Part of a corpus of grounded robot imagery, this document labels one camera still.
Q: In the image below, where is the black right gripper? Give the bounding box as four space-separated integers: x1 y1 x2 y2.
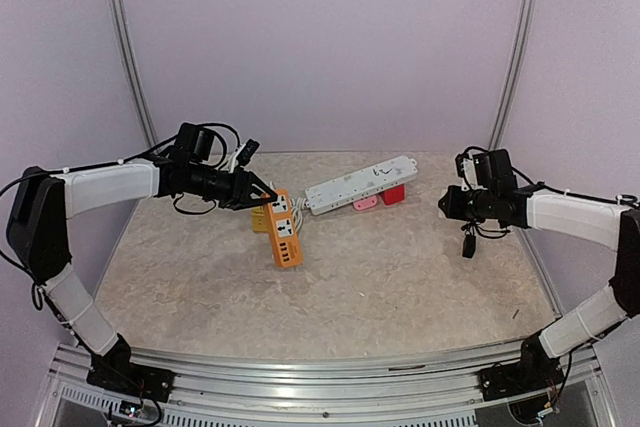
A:
439 184 497 222

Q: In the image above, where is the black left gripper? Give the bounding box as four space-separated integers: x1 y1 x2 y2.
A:
189 162 277 209

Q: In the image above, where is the black plug with cable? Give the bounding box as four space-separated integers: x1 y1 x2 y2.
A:
461 220 511 259

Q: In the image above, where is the orange power strip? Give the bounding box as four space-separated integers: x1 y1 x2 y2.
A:
264 189 304 268

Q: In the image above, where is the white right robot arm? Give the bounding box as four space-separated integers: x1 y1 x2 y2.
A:
438 146 639 391

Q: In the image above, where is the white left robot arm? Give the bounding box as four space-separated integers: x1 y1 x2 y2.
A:
6 123 277 392

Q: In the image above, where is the yellow cube socket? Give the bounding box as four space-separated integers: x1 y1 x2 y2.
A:
251 206 270 233

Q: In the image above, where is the red cube socket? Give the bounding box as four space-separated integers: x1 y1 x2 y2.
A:
380 184 406 206

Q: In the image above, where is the pink plug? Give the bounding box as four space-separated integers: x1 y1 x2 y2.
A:
353 195 378 212

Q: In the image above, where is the long white power strip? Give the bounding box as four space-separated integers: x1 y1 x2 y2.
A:
305 155 418 215

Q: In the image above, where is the small circuit board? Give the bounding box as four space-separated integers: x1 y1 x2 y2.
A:
106 400 153 422

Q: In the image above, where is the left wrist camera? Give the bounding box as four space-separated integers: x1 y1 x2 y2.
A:
227 139 260 173

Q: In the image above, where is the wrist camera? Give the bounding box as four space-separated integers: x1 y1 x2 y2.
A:
227 139 260 173
455 146 482 191

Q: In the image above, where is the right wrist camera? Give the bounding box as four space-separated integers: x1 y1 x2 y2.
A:
455 146 482 191

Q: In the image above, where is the white bundled cable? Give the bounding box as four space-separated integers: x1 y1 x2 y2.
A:
269 181 314 238

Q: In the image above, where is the right aluminium corner post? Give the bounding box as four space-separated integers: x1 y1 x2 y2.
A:
480 0 536 150

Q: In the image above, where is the aluminium corner post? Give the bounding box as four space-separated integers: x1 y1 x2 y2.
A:
480 0 536 150
108 0 159 148

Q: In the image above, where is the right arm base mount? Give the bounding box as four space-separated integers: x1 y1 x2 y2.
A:
478 362 565 402

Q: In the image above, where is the aluminium front rail frame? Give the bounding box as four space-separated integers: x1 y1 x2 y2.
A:
33 341 621 426

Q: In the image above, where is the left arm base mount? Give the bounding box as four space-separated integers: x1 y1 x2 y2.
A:
86 364 176 403

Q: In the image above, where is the left aluminium corner post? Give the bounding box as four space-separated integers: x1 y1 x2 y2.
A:
108 0 159 148

